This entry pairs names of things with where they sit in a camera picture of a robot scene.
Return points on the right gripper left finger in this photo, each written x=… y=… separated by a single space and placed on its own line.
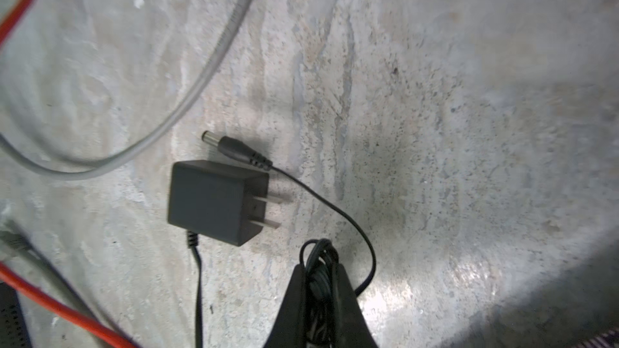
x=289 y=328

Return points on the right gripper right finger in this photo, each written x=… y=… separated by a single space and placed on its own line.
x=349 y=328

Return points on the black power adapter with cable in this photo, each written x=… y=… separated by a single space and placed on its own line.
x=227 y=203

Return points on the black network switch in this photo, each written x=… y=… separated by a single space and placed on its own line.
x=13 y=330

